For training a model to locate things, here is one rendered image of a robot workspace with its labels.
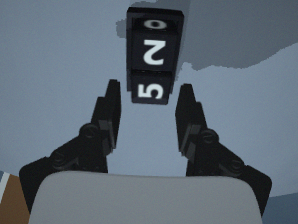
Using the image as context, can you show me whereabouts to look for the black number cube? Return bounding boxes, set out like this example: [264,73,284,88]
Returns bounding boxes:
[131,18,179,71]
[131,68,173,105]

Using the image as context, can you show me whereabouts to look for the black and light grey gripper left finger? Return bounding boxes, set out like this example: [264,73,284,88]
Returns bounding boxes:
[19,79,121,214]

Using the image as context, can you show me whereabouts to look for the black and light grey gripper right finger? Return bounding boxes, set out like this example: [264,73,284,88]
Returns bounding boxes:
[175,83,272,218]

